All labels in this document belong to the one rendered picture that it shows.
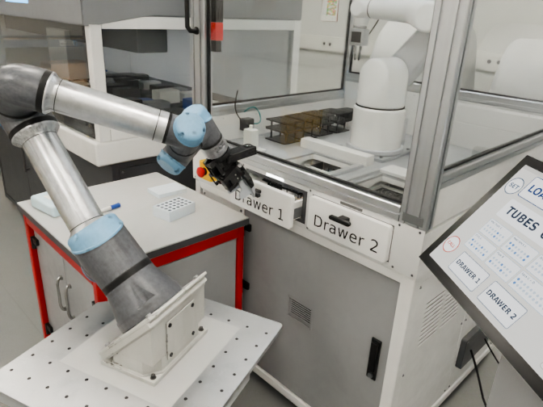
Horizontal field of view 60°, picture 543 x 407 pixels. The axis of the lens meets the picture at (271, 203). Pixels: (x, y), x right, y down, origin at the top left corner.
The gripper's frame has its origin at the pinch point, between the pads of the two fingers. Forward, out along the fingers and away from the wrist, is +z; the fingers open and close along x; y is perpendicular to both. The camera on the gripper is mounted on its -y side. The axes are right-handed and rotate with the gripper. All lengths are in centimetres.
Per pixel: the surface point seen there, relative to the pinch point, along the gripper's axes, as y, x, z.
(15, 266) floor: 78, -165, 58
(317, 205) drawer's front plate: -7.3, 20.4, 6.0
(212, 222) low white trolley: 12.1, -14.5, 10.5
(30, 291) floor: 80, -134, 56
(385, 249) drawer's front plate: -4.8, 45.7, 9.6
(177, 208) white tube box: 16.1, -24.4, 3.2
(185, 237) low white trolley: 23.1, -11.0, 2.8
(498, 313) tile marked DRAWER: 10, 84, -17
